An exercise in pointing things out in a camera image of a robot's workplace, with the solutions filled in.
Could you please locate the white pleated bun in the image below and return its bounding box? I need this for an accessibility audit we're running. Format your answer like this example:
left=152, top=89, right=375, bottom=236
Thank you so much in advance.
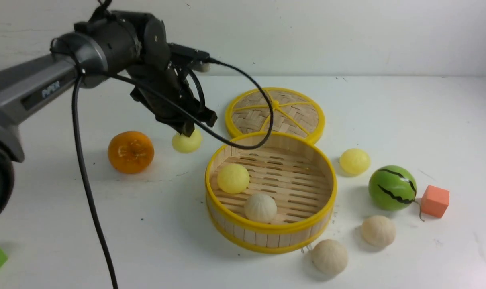
left=243, top=193, right=278, bottom=224
left=311, top=238, right=348, bottom=277
left=361, top=215, right=396, bottom=248

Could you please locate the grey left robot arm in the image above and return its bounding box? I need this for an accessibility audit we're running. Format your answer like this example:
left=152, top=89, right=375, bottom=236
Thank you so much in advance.
left=0, top=7, right=217, bottom=214

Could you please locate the orange toy tangerine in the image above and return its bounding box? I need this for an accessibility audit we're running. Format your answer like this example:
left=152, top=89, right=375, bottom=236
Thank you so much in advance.
left=107, top=130, right=155, bottom=174

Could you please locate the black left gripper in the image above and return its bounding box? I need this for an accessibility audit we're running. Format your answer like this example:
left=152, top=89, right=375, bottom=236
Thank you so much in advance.
left=126, top=63, right=218, bottom=137

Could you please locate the yellow bun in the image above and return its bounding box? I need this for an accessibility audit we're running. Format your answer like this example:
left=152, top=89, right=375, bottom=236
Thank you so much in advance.
left=172, top=128, right=202, bottom=153
left=217, top=163, right=250, bottom=194
left=339, top=148, right=370, bottom=176

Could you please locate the orange foam cube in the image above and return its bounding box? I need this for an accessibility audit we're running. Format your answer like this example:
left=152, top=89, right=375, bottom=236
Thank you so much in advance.
left=421, top=185, right=450, bottom=218

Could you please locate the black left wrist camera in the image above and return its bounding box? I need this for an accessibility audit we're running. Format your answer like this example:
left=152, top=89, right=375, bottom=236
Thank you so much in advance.
left=168, top=43, right=210, bottom=73

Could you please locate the green toy watermelon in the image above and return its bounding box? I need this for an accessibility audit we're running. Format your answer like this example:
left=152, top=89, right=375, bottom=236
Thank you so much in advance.
left=368, top=165, right=421, bottom=216

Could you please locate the woven bamboo steamer lid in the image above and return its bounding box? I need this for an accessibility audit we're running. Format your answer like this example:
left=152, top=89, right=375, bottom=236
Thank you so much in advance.
left=225, top=87, right=325, bottom=143

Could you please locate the black cable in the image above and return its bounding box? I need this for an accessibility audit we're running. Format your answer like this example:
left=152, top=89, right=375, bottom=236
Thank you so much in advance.
left=49, top=38, right=274, bottom=289

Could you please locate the bamboo steamer tray yellow rim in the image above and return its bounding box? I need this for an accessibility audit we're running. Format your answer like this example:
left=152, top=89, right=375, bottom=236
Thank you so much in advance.
left=204, top=132, right=338, bottom=254

